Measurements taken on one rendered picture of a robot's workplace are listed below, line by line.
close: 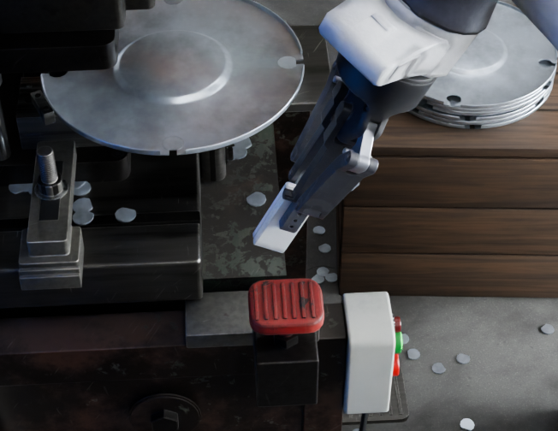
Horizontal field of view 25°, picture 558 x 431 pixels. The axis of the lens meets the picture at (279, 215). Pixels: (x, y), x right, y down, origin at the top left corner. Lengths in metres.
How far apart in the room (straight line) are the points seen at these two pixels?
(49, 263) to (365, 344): 0.34
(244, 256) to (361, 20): 0.52
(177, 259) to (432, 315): 0.95
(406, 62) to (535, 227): 1.21
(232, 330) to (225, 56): 0.31
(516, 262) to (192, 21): 0.89
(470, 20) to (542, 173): 1.10
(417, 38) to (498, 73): 1.12
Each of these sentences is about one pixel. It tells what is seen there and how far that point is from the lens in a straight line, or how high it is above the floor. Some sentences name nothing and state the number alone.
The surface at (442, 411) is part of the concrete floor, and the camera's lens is 2.04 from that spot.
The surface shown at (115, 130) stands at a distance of 1.32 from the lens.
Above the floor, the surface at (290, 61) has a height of 0.78.
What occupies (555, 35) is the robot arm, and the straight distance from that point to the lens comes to 0.95.
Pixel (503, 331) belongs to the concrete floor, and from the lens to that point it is 2.16.
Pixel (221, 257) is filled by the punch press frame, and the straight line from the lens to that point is 1.36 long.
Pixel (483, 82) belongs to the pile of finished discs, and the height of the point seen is 0.40.
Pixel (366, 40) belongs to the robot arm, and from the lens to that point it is 0.89.
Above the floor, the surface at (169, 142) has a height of 0.78.
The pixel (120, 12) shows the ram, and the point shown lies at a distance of 1.26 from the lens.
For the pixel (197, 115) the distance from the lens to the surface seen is 1.33.
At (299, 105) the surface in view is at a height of 0.78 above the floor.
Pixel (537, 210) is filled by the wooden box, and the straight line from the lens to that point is 2.06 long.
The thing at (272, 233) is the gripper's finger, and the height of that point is 0.86.
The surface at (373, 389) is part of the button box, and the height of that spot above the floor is 0.54.
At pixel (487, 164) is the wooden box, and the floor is 0.32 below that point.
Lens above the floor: 1.65
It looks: 45 degrees down
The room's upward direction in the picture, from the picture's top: straight up
